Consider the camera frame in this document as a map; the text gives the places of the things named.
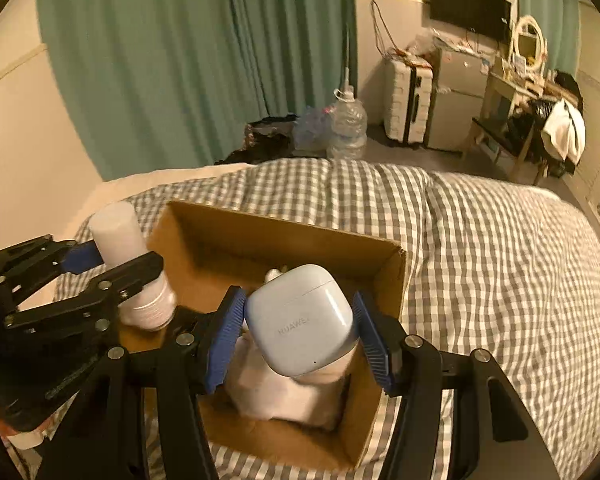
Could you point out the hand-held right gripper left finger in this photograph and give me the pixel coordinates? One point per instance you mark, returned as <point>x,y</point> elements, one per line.
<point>225,340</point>

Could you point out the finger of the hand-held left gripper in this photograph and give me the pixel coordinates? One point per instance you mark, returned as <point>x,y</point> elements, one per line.
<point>130,272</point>
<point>82,257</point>

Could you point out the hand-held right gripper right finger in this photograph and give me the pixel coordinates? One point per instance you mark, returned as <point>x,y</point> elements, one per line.
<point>375,345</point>

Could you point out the white plastic bottle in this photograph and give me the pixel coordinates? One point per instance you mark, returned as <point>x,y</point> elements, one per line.
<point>117,235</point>

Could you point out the light blue earbuds case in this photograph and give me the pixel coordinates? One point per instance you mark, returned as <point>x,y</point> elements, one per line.
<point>300,320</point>

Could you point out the white sock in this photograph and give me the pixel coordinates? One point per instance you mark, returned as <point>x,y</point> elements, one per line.
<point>280,397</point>

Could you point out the brown cardboard box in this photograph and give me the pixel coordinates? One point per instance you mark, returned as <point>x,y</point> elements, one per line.
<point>220,240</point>

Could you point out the white bed sheet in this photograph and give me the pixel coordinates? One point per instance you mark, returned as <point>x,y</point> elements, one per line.
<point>155,182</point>

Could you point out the grey checked blanket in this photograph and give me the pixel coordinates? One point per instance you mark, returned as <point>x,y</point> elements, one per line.
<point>480,260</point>

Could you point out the black floor bag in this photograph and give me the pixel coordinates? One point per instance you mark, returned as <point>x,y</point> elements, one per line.
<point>265,137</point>

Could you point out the wide green curtain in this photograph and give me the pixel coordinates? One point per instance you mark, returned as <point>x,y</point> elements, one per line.
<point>130,60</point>
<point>295,35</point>

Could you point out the large clear water bottle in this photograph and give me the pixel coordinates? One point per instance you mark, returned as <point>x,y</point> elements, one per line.
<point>347,130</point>

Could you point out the clear plastic bag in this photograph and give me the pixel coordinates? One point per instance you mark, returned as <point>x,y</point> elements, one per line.
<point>310,130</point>

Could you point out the wooden chair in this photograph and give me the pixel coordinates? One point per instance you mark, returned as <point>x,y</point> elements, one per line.
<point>490,132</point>

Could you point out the white suitcase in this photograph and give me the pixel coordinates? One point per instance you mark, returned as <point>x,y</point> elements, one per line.
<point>405,105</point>

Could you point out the small silver fridge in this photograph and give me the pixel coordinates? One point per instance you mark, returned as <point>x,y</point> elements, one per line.
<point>455,105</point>

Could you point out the black clothing pile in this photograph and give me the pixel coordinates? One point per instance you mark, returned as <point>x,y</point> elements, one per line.
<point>525,127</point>

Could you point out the white dressing table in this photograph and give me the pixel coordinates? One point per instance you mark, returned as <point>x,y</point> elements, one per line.
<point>500,95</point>

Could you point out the white cloth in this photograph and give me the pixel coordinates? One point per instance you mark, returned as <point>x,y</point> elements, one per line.
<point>562,127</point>

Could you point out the crumpled plastic wrap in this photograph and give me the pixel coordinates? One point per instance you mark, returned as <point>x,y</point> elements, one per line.
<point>425,45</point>

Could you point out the white oval mirror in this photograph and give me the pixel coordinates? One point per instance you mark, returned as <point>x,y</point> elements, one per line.
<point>527,45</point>

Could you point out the black wall television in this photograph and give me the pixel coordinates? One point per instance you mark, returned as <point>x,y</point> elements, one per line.
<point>470,5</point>

